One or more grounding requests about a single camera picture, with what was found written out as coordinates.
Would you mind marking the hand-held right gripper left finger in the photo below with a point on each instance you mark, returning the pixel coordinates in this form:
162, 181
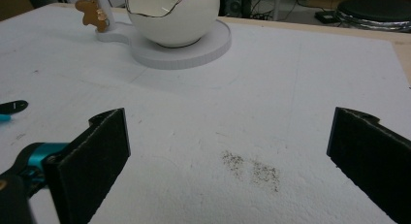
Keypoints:
87, 166

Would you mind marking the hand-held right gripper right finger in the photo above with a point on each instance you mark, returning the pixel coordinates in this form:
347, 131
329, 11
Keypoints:
374, 162

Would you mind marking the white eggshell bowl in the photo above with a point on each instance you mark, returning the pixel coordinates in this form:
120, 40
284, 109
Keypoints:
174, 26

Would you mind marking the white foam mat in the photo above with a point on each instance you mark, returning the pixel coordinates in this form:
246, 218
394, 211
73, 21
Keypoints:
206, 104

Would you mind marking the black round stool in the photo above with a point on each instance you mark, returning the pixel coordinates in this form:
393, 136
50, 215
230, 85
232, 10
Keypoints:
374, 12

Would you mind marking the flat black device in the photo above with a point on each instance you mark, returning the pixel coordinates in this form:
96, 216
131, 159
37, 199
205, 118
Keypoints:
326, 17

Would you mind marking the white table leg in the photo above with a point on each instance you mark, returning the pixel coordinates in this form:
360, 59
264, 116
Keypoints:
279, 4

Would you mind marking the black computer tower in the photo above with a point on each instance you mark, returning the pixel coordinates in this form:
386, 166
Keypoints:
237, 4

